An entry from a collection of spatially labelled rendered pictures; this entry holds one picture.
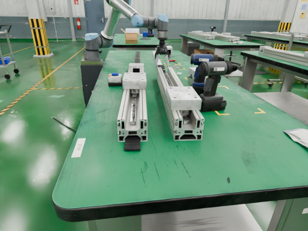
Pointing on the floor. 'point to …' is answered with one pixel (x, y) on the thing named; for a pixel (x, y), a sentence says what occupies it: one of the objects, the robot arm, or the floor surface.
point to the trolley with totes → (4, 61)
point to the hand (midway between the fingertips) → (162, 65)
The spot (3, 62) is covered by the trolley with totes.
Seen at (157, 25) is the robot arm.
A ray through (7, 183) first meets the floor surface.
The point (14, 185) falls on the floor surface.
